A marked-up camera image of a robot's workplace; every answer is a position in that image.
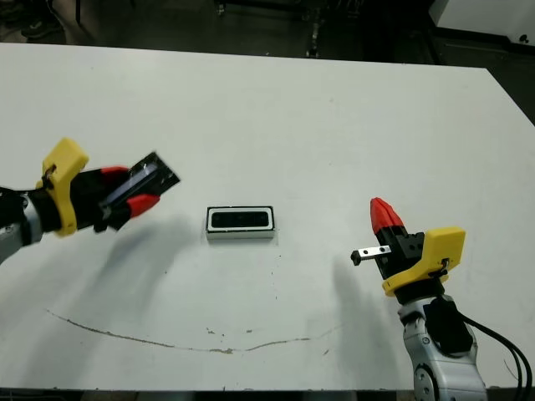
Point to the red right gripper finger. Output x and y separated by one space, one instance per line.
396 223
379 219

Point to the small black cabinet knob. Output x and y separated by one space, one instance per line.
523 39

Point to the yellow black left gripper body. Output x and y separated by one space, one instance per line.
62 158

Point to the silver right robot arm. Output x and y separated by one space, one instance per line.
443 376

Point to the glossy black box lid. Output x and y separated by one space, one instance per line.
154 175

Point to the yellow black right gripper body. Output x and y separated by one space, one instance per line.
443 246

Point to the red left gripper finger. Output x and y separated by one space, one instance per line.
142 204
113 173

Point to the white box base black rim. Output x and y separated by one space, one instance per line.
240 236

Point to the white cabinet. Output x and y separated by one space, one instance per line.
476 14

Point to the dark shoe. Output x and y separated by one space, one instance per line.
37 29

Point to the small black camera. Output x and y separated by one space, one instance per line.
240 220

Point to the dark metal stand post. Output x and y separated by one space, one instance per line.
314 39

